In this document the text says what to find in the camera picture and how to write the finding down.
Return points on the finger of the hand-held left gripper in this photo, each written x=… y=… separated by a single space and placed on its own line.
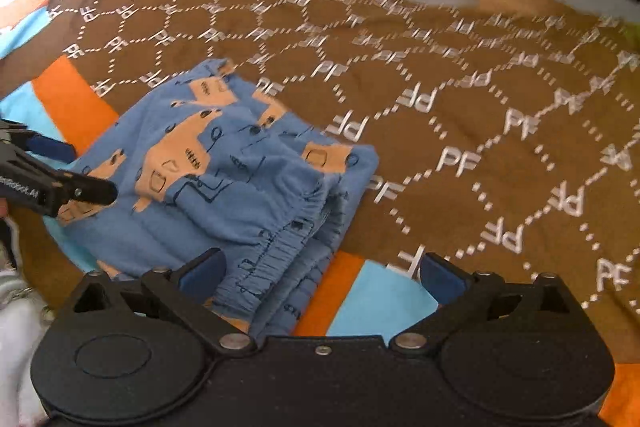
x=52 y=148
x=87 y=189

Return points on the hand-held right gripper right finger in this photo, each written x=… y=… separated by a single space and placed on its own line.
x=442 y=279

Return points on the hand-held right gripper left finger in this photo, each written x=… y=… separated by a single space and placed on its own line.
x=204 y=276

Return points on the blue printed pants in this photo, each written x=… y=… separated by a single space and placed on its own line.
x=225 y=187

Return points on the person's white garment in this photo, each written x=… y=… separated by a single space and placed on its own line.
x=17 y=332

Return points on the brown patchwork printed blanket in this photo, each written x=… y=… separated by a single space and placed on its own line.
x=450 y=107

